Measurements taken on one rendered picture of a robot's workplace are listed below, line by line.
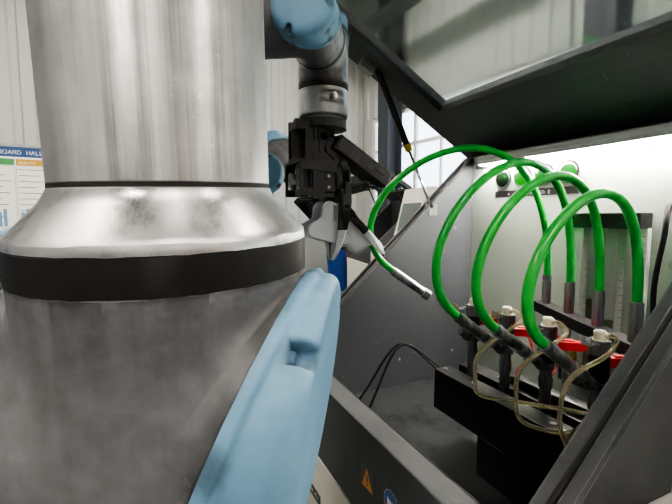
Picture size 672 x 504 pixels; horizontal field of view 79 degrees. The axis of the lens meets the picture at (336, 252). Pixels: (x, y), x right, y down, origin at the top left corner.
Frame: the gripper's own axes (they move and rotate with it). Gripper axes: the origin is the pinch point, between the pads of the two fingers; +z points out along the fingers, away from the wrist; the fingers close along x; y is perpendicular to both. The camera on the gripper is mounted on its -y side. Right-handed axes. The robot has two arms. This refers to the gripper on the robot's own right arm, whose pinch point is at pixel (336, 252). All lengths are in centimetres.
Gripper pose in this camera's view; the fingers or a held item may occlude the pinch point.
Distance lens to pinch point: 64.3
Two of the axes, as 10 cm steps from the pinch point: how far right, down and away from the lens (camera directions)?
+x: 4.1, 0.8, -9.1
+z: 0.0, 10.0, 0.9
